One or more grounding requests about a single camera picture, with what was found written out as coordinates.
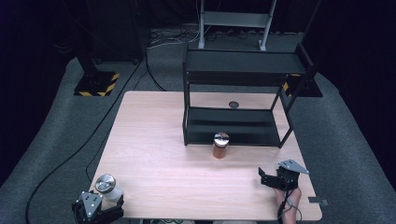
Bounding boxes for right hand-held gripper cable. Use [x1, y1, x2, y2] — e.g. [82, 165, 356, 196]
[276, 189, 304, 224]

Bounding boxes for black two-tier shelf rack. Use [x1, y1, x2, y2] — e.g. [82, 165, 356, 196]
[181, 41, 316, 149]

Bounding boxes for black stand with striped base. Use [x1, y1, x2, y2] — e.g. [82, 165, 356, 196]
[73, 0, 120, 98]
[281, 0, 324, 99]

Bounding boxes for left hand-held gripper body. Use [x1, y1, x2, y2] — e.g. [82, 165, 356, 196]
[71, 190, 108, 224]

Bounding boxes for orange powder glass jar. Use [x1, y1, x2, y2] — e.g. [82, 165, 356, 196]
[212, 132, 231, 160]

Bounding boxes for grey metal stand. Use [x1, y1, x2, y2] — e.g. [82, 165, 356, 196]
[197, 0, 277, 52]

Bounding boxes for bundle of floor cables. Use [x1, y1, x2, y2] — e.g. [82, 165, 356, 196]
[148, 27, 201, 49]

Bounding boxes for grey tape piece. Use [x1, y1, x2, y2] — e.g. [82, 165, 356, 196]
[307, 196, 330, 207]

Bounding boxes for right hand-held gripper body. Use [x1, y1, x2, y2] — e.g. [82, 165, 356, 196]
[270, 159, 310, 191]

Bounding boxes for long black floor cable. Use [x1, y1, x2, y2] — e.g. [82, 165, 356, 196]
[24, 52, 169, 224]

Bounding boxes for white powder glass jar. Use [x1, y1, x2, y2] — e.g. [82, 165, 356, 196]
[94, 173, 125, 203]

